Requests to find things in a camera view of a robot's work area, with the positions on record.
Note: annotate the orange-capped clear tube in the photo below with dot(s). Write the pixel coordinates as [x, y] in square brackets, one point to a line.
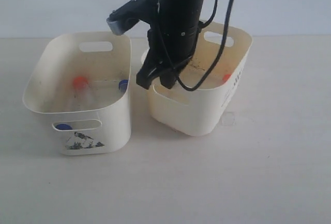
[226, 77]
[83, 97]

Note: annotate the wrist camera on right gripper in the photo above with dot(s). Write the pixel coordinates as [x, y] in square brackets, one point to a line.
[128, 15]

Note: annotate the cream plastic bin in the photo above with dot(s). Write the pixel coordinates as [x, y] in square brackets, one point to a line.
[197, 113]
[98, 56]

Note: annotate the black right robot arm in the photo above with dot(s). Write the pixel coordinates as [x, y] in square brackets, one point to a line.
[174, 16]

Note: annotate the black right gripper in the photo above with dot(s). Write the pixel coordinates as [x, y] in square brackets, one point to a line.
[167, 56]

